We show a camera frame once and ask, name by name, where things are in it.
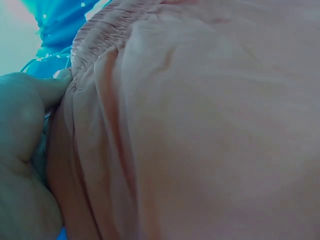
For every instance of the person's left hand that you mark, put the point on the person's left hand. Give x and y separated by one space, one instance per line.
20 195

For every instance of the person's left thumb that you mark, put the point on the person's left thumb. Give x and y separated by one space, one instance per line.
22 112

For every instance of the pink cloth with elastic band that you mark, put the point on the pink cloth with elastic band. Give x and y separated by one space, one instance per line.
200 125

